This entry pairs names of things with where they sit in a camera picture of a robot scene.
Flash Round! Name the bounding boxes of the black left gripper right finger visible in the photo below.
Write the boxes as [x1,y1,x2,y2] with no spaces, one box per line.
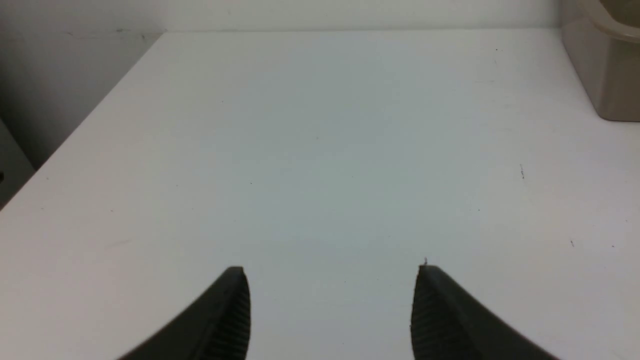
[410,265,554,360]

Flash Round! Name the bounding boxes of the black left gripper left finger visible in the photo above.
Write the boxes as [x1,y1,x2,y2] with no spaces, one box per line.
[121,266,251,360]

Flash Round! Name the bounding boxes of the tan plastic bin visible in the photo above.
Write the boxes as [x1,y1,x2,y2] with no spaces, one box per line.
[558,0,640,123]

